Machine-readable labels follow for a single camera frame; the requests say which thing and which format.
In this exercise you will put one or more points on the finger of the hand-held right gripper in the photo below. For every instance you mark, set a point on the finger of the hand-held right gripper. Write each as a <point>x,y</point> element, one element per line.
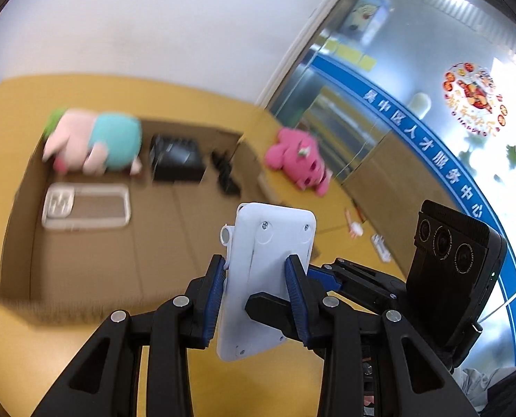
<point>327,277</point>
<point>266,312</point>

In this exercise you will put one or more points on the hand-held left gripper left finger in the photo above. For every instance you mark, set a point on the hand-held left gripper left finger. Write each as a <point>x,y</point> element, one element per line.
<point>214,299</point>

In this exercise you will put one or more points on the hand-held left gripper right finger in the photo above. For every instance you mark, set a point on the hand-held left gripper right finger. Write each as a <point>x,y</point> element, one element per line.
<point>297,299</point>

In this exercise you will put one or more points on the white plastic phone stand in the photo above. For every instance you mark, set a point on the white plastic phone stand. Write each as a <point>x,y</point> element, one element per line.
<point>262,260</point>

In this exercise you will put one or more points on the brown cardboard box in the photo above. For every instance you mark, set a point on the brown cardboard box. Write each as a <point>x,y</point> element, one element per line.
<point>154,247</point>

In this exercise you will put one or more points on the black product box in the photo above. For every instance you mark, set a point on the black product box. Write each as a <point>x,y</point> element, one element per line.
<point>177,158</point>

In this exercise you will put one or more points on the wooden desktop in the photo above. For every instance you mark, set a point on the wooden desktop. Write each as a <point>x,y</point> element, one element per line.
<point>154,95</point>

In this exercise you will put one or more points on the white earbuds case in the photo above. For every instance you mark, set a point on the white earbuds case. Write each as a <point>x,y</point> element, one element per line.
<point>357,227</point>

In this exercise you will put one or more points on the pink pen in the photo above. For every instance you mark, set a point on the pink pen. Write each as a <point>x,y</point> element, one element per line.
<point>352,223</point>

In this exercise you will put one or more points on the white slotted plastic part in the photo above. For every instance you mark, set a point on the white slotted plastic part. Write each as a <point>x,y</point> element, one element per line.
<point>380,248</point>

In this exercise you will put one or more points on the red pen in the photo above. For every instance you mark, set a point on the red pen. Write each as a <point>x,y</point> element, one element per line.
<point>360,212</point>

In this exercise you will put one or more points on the brown cardboard panel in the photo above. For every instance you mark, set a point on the brown cardboard panel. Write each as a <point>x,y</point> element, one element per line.
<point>397,182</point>

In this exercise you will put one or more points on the pink plush toy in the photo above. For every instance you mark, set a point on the pink plush toy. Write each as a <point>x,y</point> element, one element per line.
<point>297,158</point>

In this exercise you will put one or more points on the person's grey clothing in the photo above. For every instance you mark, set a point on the person's grey clothing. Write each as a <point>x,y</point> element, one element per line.
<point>479,391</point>

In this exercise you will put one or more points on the black sunglasses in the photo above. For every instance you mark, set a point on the black sunglasses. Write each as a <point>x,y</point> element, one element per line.
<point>225,173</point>

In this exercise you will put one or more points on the blue window banner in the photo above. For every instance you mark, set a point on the blue window banner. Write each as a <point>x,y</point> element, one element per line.
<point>414,121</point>

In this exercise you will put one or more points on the beige clear phone case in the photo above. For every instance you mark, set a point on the beige clear phone case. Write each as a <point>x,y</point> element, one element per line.
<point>88,206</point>

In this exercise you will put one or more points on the red round window sticker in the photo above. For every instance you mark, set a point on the red round window sticker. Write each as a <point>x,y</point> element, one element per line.
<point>475,100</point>

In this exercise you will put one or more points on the green-haired pig plush toy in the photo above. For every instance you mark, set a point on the green-haired pig plush toy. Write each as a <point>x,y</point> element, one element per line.
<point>101,139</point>

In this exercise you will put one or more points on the yellow sticky note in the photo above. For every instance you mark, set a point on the yellow sticky note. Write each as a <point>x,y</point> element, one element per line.
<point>342,51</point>
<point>368,62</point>
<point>354,56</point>
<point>330,45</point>

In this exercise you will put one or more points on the cartoon window poster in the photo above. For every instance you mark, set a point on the cartoon window poster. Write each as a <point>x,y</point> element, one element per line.
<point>366,15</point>

